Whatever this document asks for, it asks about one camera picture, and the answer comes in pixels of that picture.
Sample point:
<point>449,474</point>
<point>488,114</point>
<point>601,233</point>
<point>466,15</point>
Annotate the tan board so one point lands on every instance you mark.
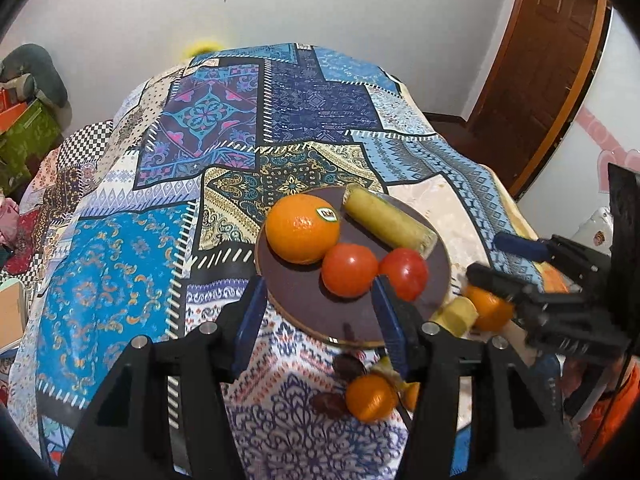
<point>11,315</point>

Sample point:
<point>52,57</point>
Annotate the checkered bed sheet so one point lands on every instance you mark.
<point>85,140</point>

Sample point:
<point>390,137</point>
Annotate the short pale sugarcane piece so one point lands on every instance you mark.
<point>455,315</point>

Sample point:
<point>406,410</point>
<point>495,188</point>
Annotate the person's orange clothing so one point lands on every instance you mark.
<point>617,410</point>

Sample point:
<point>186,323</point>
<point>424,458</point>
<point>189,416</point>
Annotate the green patterned storage box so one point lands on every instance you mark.
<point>25,145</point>

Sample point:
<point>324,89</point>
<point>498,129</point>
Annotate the red tomato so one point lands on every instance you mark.
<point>405,270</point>
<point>347,270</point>

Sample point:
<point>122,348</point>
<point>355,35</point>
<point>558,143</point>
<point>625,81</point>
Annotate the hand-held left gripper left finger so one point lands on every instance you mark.
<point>252,310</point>

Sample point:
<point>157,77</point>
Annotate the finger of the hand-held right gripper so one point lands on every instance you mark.
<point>492,277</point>
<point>517,246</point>

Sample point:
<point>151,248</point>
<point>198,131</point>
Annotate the orange cardboard box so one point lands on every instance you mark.
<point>10,110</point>

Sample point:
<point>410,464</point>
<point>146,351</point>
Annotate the dark brown round plate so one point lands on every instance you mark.
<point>310,310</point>

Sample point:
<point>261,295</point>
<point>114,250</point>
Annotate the dark red date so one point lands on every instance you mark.
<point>347,366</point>
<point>330,404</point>

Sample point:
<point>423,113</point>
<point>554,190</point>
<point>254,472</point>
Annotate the white appliance with stickers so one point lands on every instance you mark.
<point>595,230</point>

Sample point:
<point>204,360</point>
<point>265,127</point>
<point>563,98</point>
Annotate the brown wooden door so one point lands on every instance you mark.
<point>540,60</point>

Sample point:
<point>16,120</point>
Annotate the medium orange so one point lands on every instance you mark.
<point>487,312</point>

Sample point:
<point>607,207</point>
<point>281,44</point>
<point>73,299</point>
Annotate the white wardrobe door pink print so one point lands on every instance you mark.
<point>600,85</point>

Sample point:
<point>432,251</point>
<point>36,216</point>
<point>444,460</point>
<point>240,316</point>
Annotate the blue patchwork blanket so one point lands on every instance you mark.
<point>125,260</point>

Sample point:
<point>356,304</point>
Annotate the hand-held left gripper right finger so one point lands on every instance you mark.
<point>387,310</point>

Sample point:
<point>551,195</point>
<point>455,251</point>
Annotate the large orange with sticker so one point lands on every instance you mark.
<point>295,232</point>

